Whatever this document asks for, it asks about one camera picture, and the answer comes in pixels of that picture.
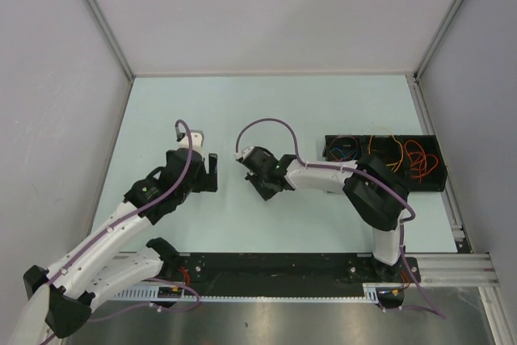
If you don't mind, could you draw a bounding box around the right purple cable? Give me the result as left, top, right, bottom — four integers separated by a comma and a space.
234, 117, 448, 320

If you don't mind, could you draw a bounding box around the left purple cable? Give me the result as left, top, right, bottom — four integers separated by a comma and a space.
40, 119, 201, 342

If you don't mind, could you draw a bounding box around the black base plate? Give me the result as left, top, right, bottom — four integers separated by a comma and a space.
158, 253, 421, 298

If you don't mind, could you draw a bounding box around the dark brown wire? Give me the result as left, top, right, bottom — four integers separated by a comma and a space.
327, 137, 360, 160

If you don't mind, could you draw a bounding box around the aluminium frame rail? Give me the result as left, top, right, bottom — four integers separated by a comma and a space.
401, 253, 499, 288

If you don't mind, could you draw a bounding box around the black compartment tray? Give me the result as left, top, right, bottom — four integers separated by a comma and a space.
322, 134, 448, 192

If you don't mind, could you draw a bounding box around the purple cable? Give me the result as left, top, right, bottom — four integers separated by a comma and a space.
234, 117, 448, 320
40, 119, 201, 342

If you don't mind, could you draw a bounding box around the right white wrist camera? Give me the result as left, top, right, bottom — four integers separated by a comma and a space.
235, 146, 255, 165

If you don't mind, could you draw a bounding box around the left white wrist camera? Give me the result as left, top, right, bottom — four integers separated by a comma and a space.
175, 128, 205, 157

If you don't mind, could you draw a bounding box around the slotted cable duct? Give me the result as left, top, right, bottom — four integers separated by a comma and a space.
109, 284, 378, 304

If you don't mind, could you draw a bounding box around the red orange wire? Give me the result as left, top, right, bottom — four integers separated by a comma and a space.
403, 139, 440, 183

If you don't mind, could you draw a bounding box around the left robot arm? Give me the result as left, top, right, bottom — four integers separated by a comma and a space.
21, 148, 218, 344

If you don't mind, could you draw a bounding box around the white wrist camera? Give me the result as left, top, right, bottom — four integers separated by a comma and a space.
235, 146, 255, 165
175, 128, 205, 157

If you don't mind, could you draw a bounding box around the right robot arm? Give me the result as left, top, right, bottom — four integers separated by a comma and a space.
236, 146, 410, 281

